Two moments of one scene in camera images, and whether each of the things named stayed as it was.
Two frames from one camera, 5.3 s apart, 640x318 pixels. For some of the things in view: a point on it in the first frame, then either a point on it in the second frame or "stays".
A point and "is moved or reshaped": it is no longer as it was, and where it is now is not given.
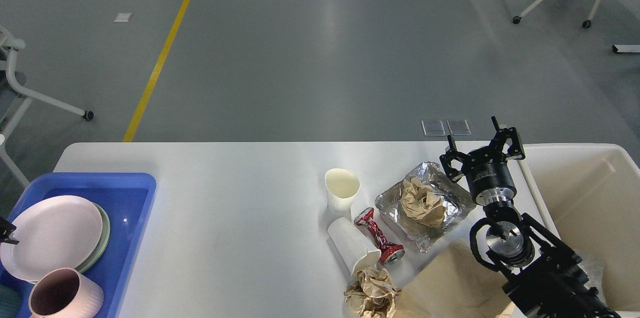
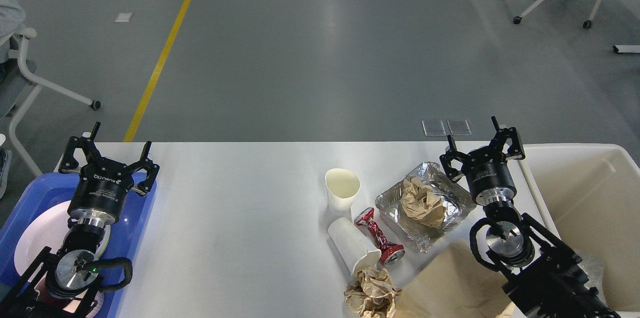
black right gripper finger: [454, 174] stays
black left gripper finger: [6, 228] to [69, 162]
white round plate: [59, 232] is moved or reshaped
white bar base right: [626, 48] stays
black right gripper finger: [516, 151] stays
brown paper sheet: [457, 283] stays
